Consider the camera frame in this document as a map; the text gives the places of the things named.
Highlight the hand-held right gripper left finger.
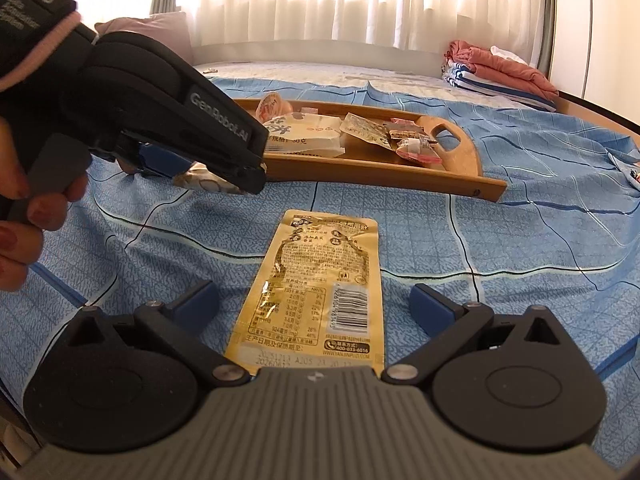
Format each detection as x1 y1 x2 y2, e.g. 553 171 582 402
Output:
55 280 251 389

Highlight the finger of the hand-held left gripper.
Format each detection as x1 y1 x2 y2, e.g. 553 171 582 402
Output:
122 129 267 196
136 142 195 179

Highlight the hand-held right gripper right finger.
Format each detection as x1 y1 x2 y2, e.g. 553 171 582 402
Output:
382 283 576 389

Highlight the shiny gold snack packet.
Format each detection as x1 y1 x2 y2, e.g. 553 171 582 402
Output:
172 160 246 196

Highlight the large yellow snack packet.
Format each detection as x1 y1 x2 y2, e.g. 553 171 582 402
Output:
223 210 387 376

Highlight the beige printed snack packet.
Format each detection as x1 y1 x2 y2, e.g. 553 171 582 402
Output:
340 112 393 151

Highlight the wooden tray with handles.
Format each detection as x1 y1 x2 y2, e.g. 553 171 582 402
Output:
232 97 508 204

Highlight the dark red snack packet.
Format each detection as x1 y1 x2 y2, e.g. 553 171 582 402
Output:
384 120 431 143

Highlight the person's left hand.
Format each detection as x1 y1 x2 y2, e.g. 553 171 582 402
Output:
0 116 89 292

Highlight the mauve pillow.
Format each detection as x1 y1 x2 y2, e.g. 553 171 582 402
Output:
95 11 193 63

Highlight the white snack packet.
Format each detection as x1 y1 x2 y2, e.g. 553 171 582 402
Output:
262 111 346 158

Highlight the blue checked bed sheet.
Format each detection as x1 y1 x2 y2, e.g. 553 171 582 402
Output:
0 75 640 411

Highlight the pale mattress cover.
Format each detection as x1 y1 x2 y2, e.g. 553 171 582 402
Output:
192 62 451 91

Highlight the red pink snack packet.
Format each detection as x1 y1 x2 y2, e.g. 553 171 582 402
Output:
395 137 445 167

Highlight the white sheer curtain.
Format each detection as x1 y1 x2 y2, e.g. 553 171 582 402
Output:
70 0 553 68

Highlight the blue striped folded towel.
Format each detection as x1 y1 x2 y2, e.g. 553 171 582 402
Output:
441 60 557 112

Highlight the folded clothes pile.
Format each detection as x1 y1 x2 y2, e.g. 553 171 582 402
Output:
446 39 560 101

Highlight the white wardrobe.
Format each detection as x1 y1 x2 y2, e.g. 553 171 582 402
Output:
547 0 640 126

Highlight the wooden bed frame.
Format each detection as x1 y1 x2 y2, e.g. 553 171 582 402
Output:
555 89 640 136

